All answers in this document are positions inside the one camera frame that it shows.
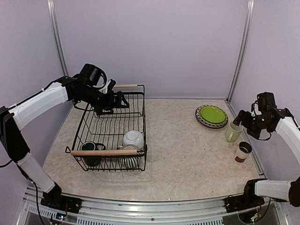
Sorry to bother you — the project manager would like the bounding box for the light green mug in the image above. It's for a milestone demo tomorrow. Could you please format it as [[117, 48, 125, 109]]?
[[225, 121, 243, 143]]

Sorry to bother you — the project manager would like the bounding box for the right aluminium corner post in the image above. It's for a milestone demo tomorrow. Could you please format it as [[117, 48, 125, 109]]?
[[226, 0, 255, 104]]

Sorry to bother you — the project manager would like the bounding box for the black wire dish rack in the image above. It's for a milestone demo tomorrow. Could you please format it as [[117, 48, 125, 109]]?
[[65, 84, 148, 171]]

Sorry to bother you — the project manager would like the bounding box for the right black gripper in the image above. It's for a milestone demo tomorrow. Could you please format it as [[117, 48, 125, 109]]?
[[233, 109, 271, 139]]

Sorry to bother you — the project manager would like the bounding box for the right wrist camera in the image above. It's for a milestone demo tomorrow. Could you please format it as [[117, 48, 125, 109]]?
[[251, 100, 258, 117]]

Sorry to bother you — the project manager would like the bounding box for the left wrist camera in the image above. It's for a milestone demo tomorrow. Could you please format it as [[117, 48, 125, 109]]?
[[99, 79, 116, 94]]

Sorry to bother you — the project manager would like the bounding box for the black white striped bowl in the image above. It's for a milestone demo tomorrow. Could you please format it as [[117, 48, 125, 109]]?
[[117, 144, 141, 170]]

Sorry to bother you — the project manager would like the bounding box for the white brown cup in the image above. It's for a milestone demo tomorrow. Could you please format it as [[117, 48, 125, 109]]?
[[234, 142, 253, 163]]

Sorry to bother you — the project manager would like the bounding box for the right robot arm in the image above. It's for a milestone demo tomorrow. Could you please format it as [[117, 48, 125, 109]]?
[[233, 92, 300, 208]]

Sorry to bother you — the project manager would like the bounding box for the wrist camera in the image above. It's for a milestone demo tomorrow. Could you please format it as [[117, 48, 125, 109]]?
[[251, 100, 258, 117], [99, 79, 116, 94]]

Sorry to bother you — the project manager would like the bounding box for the bright green plate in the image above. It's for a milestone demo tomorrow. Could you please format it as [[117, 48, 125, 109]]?
[[200, 106, 226, 123]]

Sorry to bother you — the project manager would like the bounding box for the black white striped plate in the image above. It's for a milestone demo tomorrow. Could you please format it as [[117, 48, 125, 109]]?
[[195, 105, 229, 128]]

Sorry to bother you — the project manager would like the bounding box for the yellow patterned plate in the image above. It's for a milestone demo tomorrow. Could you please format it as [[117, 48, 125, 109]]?
[[197, 105, 227, 127]]

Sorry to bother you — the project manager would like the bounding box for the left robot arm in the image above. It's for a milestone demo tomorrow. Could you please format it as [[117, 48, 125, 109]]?
[[0, 64, 129, 209]]

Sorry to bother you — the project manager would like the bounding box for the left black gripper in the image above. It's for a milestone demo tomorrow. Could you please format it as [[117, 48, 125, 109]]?
[[76, 85, 130, 115]]

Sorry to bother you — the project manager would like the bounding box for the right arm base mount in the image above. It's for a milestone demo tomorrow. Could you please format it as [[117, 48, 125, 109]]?
[[224, 179, 265, 213]]

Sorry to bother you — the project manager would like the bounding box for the dark green mug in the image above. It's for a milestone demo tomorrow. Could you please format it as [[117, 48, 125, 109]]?
[[79, 141, 106, 167]]

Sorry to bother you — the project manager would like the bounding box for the white ceramic bowl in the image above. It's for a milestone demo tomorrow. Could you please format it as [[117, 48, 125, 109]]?
[[123, 130, 144, 149]]

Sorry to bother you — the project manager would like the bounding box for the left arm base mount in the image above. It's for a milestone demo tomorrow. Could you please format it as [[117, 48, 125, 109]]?
[[41, 182, 82, 214]]

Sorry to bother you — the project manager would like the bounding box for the aluminium front rail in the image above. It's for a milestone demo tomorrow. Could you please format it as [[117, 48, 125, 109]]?
[[15, 189, 288, 225]]

